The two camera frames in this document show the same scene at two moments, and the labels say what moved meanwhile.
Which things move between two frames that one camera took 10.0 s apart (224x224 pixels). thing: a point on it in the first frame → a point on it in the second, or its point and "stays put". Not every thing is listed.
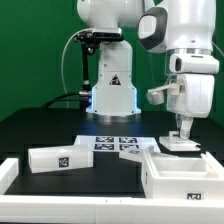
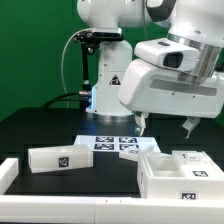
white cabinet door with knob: [174, 142] → [197, 164]
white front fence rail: [95, 209] stays put
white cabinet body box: [181, 177] stays put
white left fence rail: [9, 171] stays put
